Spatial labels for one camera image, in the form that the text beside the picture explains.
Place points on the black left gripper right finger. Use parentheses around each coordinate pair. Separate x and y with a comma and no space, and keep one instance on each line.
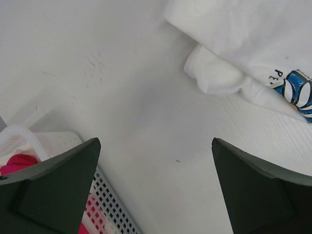
(261,197)

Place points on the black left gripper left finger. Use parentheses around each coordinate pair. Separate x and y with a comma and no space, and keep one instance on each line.
(86,153)

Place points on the white t-shirt with flower print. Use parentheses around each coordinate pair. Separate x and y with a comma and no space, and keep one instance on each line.
(269,40)

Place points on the magenta t-shirt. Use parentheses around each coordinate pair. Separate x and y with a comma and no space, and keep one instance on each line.
(19,163)

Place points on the white plastic basket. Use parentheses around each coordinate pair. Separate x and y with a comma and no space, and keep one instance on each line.
(104,212)

